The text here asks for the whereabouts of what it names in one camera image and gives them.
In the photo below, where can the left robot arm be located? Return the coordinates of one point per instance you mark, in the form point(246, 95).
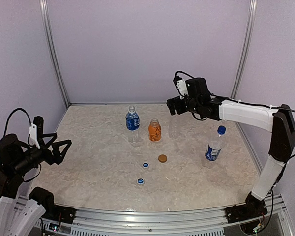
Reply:
point(16, 159)

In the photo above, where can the right aluminium post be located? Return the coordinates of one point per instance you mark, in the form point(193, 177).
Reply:
point(245, 47)

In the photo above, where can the brown bottle cap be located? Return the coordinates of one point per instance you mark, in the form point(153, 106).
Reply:
point(162, 158)

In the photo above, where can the aluminium front rail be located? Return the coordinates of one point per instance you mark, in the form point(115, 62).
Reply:
point(205, 222)

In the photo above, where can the left aluminium post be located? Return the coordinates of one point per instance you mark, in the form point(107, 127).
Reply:
point(52, 51)

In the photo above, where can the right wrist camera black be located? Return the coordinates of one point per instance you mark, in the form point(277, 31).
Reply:
point(180, 86)

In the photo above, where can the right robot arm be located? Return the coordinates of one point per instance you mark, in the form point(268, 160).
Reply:
point(194, 97)

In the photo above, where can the orange drink bottle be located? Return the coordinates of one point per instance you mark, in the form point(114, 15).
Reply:
point(154, 130)

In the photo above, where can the clear bottle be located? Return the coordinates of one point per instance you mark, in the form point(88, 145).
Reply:
point(174, 128)

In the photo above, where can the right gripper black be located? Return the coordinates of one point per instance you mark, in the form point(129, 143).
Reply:
point(171, 103)

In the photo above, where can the blue bottle cap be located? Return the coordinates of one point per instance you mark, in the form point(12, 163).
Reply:
point(221, 130)

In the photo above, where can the aluminium post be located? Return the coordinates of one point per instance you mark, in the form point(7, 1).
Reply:
point(52, 51)
point(245, 47)

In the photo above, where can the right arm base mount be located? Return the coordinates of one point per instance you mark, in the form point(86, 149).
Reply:
point(252, 208)

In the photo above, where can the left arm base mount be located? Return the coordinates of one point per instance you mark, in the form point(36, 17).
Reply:
point(61, 214)

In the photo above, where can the white bottle cap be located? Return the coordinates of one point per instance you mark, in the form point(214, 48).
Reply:
point(145, 165)

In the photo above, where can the blue white cap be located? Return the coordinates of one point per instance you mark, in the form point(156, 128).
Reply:
point(140, 181)

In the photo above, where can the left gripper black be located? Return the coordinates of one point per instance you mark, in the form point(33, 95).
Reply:
point(49, 158)

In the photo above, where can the blue label bottle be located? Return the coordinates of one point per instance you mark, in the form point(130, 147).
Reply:
point(215, 145)
point(132, 120)

